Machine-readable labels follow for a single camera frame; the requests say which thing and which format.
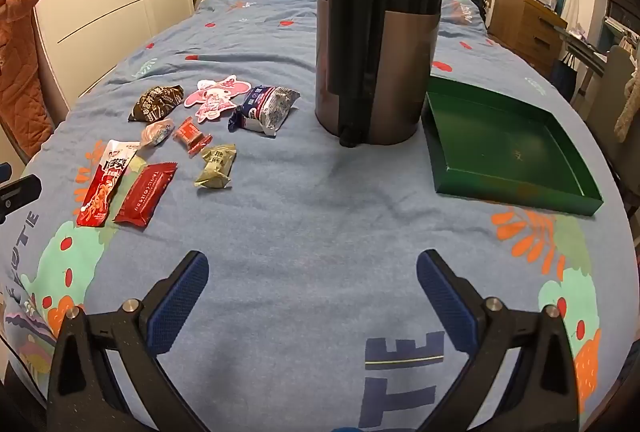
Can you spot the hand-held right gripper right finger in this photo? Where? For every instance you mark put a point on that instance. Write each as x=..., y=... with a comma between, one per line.
x=445, y=302

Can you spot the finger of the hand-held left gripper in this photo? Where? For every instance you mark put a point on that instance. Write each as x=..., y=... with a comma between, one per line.
x=20, y=194
x=4, y=172

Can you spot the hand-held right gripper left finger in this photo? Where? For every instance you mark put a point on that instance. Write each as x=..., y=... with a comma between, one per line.
x=182, y=292

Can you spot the long red and white packet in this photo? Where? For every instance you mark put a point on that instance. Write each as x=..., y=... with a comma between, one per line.
x=102, y=189

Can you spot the dark red snack packet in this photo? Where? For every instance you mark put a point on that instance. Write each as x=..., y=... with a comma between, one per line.
x=145, y=194

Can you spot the green candy packet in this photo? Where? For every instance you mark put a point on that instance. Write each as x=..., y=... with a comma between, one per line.
x=215, y=167

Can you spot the pink and white candy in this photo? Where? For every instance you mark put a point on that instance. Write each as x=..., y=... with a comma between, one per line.
x=157, y=133

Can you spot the small red candy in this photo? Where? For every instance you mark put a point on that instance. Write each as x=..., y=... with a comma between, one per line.
x=190, y=134

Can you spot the green tray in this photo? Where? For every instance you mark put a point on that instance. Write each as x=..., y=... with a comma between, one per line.
x=500, y=147

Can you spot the brown snack packet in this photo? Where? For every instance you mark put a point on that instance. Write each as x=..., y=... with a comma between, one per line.
x=157, y=102

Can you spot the pink cartoon snack packet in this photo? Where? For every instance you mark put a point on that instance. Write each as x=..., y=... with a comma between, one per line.
x=215, y=99

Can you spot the blue and white snack packet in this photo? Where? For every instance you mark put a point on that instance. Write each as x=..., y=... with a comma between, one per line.
x=262, y=109

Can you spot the orange quilted coat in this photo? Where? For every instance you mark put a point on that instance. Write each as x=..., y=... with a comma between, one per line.
x=20, y=52

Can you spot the printed blue blanket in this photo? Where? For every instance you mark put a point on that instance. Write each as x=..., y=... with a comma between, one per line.
x=300, y=212

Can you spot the black and grey electric kettle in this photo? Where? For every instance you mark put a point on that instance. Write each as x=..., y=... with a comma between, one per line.
x=380, y=62

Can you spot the dark bag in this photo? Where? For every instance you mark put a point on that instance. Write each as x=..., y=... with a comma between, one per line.
x=565, y=77

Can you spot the grey chair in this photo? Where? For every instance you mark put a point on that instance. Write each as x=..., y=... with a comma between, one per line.
x=607, y=102

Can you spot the beige fluffy scarf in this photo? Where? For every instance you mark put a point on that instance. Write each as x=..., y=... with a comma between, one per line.
x=627, y=107

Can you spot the wooden drawer cabinet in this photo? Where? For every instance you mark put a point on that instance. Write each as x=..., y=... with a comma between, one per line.
x=530, y=29

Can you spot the white desk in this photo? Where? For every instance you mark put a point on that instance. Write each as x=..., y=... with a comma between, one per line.
x=587, y=49

